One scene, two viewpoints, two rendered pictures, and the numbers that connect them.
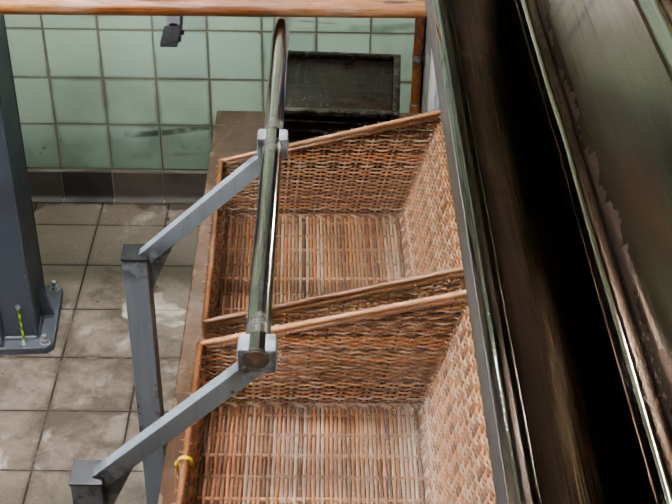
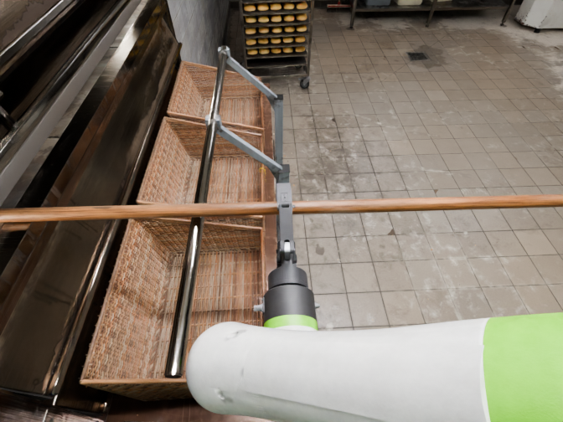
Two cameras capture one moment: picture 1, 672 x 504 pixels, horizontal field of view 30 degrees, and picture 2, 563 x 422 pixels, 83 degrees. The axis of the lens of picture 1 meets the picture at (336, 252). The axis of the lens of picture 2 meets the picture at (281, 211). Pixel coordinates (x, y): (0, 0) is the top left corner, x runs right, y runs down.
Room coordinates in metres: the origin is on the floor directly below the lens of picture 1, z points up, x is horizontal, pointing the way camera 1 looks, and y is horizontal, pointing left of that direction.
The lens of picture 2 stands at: (2.46, 0.28, 1.74)
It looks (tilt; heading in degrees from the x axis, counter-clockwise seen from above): 50 degrees down; 178
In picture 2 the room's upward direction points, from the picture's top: straight up
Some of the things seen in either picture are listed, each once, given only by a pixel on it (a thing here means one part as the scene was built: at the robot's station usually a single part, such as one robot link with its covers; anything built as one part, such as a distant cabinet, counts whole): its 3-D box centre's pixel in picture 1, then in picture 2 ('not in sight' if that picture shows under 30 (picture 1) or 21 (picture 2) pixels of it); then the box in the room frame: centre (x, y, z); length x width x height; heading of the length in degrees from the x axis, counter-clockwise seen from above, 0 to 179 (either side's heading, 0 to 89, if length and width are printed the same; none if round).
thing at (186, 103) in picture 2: not in sight; (221, 104); (0.80, -0.01, 0.72); 0.56 x 0.49 x 0.28; 2
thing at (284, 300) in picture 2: not in sight; (286, 308); (2.23, 0.30, 1.19); 0.12 x 0.06 x 0.09; 91
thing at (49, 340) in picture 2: not in sight; (126, 124); (1.42, -0.27, 1.02); 1.79 x 0.11 x 0.19; 1
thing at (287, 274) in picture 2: not in sight; (286, 271); (2.16, 0.30, 1.19); 0.09 x 0.07 x 0.08; 1
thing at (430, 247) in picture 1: (332, 238); (196, 297); (1.99, 0.01, 0.72); 0.56 x 0.49 x 0.28; 2
